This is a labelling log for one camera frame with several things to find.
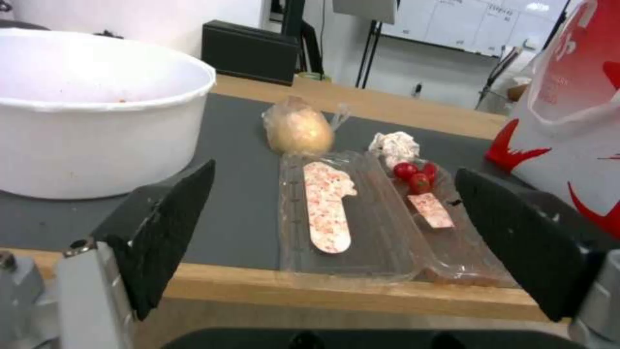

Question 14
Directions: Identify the clear plastic clamshell container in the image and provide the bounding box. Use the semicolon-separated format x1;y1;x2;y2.
278;149;517;288

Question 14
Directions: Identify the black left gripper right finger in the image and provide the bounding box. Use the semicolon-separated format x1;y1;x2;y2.
454;167;620;349

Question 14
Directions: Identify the white whiteboard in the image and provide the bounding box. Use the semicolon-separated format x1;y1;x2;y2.
380;0;574;56

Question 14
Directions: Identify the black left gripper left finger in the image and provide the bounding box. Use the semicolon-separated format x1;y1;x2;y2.
57;159;217;349

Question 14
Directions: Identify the bread roll in plastic wrap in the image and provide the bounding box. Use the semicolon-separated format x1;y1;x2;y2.
261;95;352;155

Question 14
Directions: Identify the black tripod stand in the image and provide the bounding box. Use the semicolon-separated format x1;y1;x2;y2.
268;0;388;89

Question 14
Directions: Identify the black box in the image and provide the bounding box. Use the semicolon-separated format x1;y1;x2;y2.
201;19;299;87

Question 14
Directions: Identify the white round paper bowl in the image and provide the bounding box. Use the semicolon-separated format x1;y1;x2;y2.
0;30;217;200

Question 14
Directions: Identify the white red takeout bag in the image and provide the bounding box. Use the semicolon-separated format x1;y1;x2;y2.
485;0;620;221

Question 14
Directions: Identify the dark grey desk mat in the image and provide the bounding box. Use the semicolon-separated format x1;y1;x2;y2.
0;93;543;272

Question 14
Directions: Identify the crumpled white paper ball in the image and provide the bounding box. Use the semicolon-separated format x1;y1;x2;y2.
367;131;421;164

